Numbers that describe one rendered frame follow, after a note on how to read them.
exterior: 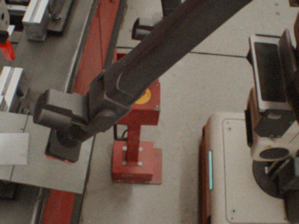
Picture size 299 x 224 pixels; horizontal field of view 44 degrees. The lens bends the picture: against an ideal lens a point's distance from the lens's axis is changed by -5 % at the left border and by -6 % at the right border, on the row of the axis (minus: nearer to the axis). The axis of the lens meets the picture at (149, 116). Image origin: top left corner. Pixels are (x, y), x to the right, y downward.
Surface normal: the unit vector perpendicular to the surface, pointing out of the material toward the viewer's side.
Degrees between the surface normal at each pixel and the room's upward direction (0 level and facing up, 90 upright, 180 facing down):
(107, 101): 80
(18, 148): 0
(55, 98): 29
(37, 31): 90
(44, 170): 0
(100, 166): 0
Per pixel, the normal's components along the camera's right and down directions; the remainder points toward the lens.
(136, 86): 0.26, 0.70
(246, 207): 0.07, -0.47
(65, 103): 0.50, -0.57
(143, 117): -0.02, 0.88
